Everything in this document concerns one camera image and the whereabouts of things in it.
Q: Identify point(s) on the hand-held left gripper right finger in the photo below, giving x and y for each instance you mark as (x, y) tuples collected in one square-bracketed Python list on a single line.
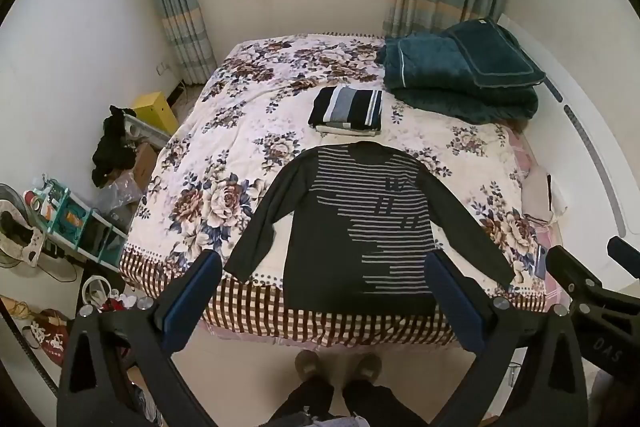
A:
[(452, 302)]

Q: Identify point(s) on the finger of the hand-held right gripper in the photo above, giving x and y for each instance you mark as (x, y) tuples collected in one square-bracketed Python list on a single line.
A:
[(625, 257), (570, 272)]

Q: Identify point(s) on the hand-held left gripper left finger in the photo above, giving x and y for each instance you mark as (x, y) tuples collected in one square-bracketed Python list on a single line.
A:
[(192, 292)]

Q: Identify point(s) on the dark grey striped sweater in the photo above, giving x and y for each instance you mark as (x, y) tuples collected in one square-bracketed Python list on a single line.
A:
[(320, 247)]

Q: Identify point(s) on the pink checked bed sheet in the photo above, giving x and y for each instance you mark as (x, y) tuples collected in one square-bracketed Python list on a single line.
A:
[(550, 237)]

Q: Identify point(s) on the white pillow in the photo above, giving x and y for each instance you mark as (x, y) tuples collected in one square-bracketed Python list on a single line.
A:
[(535, 197)]

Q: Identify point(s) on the person's right slipper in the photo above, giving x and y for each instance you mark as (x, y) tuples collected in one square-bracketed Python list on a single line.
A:
[(367, 367)]

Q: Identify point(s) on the person's slipper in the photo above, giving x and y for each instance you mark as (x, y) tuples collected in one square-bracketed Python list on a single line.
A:
[(367, 367), (307, 364)]

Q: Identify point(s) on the clear plastic bag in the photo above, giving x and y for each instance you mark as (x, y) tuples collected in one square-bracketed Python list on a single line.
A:
[(120, 194)]

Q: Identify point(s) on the white headboard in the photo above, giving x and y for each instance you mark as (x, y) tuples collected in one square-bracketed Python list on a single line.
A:
[(590, 132)]

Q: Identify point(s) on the person's left slipper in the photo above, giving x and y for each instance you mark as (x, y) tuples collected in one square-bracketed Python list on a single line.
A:
[(307, 364)]

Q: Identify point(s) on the cardboard box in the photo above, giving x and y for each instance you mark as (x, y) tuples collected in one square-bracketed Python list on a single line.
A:
[(145, 164)]

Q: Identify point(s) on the teal storage shelf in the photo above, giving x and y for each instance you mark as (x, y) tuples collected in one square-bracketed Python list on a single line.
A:
[(75, 217)]

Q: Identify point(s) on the red bag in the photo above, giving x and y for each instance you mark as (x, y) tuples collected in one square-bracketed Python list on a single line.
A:
[(50, 337)]

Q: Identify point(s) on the person's left leg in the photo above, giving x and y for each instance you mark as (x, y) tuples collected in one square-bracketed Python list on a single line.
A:
[(305, 402)]

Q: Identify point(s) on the black clothing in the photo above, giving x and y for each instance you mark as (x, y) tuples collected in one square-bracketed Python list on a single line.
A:
[(112, 147)]

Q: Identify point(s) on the floral blanket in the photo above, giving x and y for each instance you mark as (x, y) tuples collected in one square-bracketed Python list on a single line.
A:
[(240, 127)]

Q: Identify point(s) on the yellow box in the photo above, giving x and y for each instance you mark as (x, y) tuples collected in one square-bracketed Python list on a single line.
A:
[(157, 107)]

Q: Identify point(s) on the teal quilt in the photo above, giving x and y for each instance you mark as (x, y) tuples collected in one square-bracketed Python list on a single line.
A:
[(450, 102)]

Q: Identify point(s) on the cream pillow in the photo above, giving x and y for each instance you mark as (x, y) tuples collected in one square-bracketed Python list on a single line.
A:
[(340, 130)]

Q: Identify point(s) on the teal pillow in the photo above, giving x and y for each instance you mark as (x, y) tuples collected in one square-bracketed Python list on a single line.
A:
[(495, 52)]

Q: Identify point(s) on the wall outlet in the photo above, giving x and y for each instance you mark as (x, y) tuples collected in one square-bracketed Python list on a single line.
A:
[(161, 68)]

